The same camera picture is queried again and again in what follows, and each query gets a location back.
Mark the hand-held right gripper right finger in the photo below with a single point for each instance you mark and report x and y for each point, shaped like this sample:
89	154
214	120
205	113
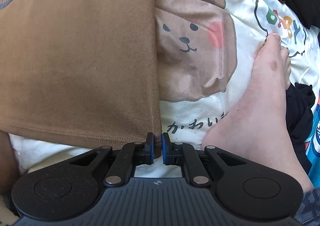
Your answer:
165	148

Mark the teal printed blanket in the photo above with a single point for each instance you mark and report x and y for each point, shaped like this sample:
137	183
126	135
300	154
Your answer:
315	141

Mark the black cloth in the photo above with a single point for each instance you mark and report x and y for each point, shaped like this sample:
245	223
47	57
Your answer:
300	116

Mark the person's bare foot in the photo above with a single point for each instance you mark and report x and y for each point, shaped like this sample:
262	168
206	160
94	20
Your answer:
262	106

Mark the brown printed t-shirt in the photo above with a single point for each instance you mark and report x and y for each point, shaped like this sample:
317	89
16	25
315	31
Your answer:
75	66

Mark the dark patterned pants leg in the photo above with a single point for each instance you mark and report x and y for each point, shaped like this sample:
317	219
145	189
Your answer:
310	208

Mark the cream bear print bed sheet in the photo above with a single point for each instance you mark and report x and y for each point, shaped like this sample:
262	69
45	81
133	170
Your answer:
195	53

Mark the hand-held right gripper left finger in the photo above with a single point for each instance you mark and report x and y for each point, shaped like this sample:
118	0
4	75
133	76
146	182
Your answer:
150	148

